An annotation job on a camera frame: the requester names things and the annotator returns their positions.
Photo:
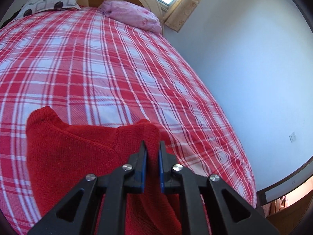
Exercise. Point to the dark bed frame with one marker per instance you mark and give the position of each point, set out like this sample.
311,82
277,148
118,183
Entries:
261,203

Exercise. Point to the beige patterned curtain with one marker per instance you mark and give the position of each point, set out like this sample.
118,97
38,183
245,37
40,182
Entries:
183,14

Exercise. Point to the red knitted sweater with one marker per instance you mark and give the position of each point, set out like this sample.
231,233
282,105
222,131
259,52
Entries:
73,151

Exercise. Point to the white wall socket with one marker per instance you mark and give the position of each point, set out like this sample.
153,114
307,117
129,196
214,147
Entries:
292,137

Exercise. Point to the pink pillow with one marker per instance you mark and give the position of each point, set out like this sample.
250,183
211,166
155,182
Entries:
132,14

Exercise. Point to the grey patterned pillow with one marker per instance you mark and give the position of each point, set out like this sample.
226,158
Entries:
49,3

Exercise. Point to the black cloth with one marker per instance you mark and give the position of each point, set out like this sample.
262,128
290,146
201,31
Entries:
9,19

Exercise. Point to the dark baseboard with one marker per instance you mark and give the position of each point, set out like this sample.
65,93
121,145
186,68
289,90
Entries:
288,180

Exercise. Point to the cream wooden headboard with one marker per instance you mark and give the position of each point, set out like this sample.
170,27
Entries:
152,7

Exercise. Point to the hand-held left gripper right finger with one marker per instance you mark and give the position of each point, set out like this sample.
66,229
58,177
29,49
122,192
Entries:
161,171

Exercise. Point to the red plaid bed sheet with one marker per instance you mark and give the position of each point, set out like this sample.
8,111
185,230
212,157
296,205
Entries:
110,66

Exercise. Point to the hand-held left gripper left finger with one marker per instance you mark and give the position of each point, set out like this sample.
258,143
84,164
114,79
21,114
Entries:
143,169

